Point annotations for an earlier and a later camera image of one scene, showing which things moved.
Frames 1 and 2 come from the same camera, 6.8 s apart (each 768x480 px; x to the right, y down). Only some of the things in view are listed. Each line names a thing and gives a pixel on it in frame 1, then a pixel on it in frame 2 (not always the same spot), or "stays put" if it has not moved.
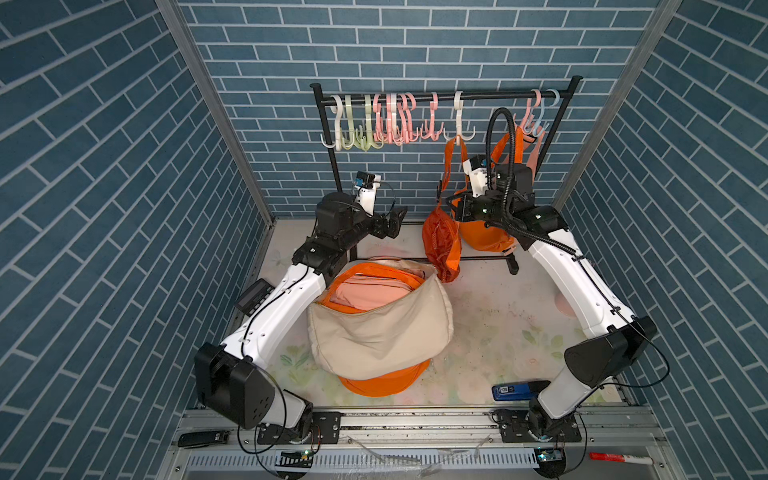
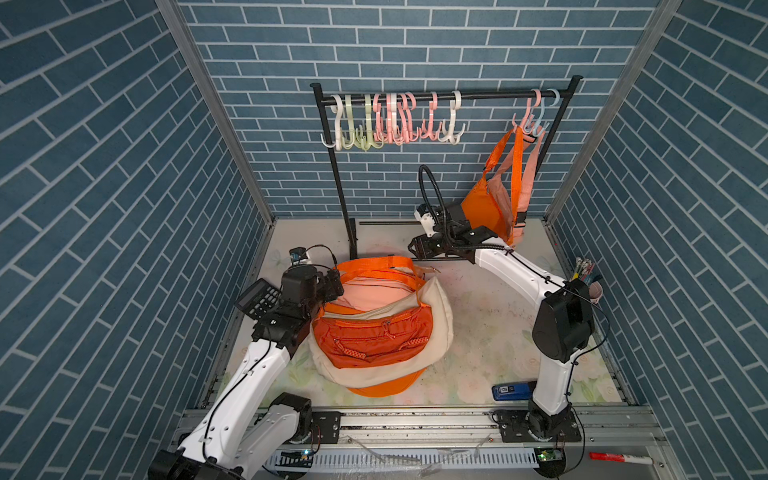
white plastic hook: (337, 145) stays put
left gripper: (389, 226) → (331, 284)
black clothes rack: (552, 144) stays put
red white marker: (633, 459) stays put
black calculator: (254, 297) stays put
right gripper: (464, 205) → (420, 247)
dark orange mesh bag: (441, 230) → (365, 339)
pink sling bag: (366, 291) stays put
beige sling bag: (368, 345) stays put
